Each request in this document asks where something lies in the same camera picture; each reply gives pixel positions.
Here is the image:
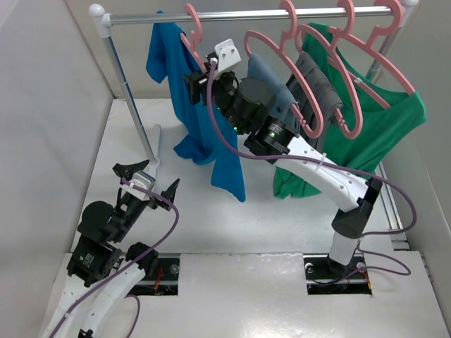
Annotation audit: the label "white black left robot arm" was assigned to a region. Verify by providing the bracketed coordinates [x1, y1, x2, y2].
[42, 160, 180, 337]

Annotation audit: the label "silver white clothes rack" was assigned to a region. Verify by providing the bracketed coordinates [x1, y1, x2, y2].
[87, 0, 420, 177]

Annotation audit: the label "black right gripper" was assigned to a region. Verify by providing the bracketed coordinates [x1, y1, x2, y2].
[181, 62, 247, 137]

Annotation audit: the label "pink hanger with jeans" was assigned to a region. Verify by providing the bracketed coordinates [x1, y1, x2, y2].
[244, 0, 325, 139]

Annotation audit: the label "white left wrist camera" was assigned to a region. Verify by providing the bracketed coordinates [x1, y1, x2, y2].
[126, 170, 155, 201]

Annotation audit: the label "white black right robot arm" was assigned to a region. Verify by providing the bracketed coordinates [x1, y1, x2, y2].
[183, 55, 382, 277]

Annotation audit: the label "folded blue denim jeans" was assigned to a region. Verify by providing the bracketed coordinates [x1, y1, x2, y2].
[247, 54, 300, 134]

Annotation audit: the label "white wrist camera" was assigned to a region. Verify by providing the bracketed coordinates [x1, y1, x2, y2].
[126, 170, 155, 201]
[214, 39, 242, 75]

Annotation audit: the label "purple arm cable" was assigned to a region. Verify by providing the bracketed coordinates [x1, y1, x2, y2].
[45, 177, 180, 338]
[206, 58, 419, 282]

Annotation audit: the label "pink hanger with grey cloth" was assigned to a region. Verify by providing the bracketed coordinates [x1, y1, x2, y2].
[295, 0, 364, 140]

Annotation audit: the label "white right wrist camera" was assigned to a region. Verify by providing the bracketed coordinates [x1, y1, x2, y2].
[214, 39, 242, 75]

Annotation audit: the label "pink plastic hanger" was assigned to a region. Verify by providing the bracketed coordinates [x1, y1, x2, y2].
[180, 3, 206, 73]

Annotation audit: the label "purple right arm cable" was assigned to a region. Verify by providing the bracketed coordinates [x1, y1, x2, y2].
[206, 58, 419, 282]

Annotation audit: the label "pink hanger with green shirt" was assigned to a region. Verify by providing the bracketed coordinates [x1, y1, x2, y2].
[328, 0, 419, 108]

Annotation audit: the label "grey folded garment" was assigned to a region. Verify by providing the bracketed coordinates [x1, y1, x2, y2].
[285, 51, 343, 152]

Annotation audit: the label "green t shirt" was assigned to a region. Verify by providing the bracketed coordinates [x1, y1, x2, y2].
[273, 35, 427, 199]

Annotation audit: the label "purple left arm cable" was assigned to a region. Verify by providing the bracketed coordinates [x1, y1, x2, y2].
[45, 177, 180, 338]

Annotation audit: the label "blue t shirt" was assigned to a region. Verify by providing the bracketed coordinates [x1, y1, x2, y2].
[146, 23, 246, 202]

